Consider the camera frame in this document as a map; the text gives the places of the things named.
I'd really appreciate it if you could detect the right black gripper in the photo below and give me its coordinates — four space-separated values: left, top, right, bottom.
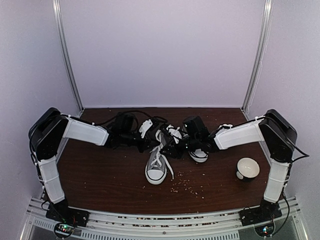
159 135 200 160

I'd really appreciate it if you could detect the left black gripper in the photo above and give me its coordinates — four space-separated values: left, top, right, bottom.
121 130 160 153

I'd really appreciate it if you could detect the grey sneaker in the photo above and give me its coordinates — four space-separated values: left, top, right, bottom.
188 148 209 163
144 130 174 185

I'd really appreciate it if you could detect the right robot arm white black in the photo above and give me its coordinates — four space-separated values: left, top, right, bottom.
160 109 298 221

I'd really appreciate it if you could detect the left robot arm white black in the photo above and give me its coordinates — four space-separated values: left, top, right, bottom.
28 107 160 222

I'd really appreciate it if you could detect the white fluted ceramic bowl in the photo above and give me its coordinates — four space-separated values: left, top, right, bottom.
219 123 233 129

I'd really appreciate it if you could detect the black and white bowl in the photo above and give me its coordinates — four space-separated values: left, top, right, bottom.
235 157 260 182

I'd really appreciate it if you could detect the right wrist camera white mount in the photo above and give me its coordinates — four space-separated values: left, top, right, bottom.
164 124 184 144

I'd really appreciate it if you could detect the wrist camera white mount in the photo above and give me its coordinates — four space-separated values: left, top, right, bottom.
164 124 184 144
138 119 155 139

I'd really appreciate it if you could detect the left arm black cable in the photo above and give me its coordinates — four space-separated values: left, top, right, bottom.
92 110 168 126

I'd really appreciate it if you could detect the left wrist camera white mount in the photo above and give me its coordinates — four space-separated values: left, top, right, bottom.
138 119 155 139

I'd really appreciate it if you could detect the left aluminium frame post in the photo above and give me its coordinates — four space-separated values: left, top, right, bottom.
52 0 84 112

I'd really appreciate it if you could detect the aluminium frame post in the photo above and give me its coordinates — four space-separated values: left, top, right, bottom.
52 0 84 112
241 0 273 115

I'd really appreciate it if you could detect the front aluminium rail frame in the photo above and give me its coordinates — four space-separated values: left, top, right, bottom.
21 196 307 240

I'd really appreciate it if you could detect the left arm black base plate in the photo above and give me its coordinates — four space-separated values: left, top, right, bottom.
45 206 90 227

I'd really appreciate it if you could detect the right aluminium frame post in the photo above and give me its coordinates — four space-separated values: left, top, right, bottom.
241 0 273 115

